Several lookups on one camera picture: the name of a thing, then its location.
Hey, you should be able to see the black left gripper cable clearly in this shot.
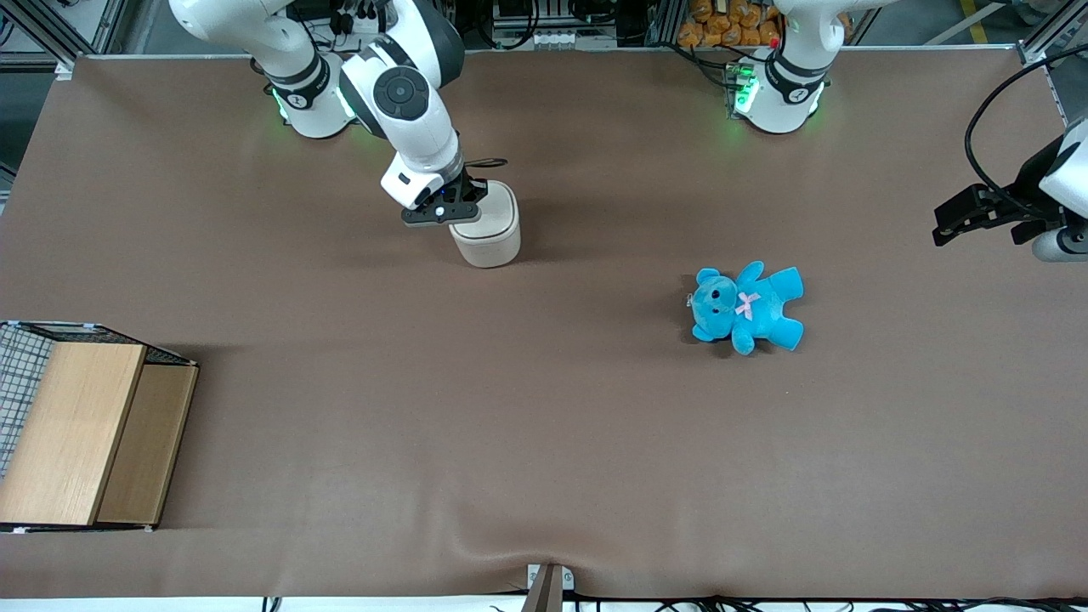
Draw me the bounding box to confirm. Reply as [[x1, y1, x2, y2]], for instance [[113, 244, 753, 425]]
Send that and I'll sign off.
[[964, 47, 1088, 215]]

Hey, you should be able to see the aluminium frame post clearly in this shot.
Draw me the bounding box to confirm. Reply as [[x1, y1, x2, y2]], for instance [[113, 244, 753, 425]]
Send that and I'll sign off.
[[1016, 0, 1088, 67], [0, 0, 128, 79]]

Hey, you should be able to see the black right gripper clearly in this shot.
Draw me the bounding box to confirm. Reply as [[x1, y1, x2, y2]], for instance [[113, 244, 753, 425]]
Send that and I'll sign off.
[[401, 170, 490, 229]]

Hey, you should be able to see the brown table cover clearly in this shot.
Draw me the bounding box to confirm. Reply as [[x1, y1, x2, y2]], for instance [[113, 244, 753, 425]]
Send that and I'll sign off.
[[0, 47, 1088, 601]]

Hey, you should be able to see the light wooden board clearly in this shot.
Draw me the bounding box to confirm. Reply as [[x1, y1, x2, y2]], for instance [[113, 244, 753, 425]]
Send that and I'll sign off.
[[0, 342, 148, 526]]

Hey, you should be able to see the wooden shelf with wire basket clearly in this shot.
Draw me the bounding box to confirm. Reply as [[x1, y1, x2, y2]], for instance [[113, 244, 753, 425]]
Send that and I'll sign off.
[[0, 320, 200, 534]]

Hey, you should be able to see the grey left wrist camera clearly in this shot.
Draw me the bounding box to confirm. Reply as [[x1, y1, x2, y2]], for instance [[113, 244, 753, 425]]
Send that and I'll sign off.
[[1032, 224, 1088, 264]]

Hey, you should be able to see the blue teddy bear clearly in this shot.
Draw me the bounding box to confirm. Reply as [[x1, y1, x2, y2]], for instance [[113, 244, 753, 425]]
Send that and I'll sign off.
[[686, 260, 806, 356]]

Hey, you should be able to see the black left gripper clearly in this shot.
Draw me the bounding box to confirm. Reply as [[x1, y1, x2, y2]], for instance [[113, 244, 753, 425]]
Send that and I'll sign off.
[[932, 157, 1063, 248]]

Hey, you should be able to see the grey metal mount bracket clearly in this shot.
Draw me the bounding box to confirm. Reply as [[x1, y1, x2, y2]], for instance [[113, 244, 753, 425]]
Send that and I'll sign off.
[[520, 563, 575, 612]]

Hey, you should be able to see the cream trash can lid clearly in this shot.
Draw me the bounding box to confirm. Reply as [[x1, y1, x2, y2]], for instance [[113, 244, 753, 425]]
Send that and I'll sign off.
[[455, 180, 519, 241]]

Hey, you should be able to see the cream trash can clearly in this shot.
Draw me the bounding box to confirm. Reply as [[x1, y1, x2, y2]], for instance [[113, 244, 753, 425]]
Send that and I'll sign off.
[[448, 179, 522, 269]]

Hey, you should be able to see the dark wooden board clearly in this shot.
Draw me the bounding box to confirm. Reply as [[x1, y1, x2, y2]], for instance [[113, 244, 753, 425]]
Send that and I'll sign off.
[[95, 364, 199, 525]]

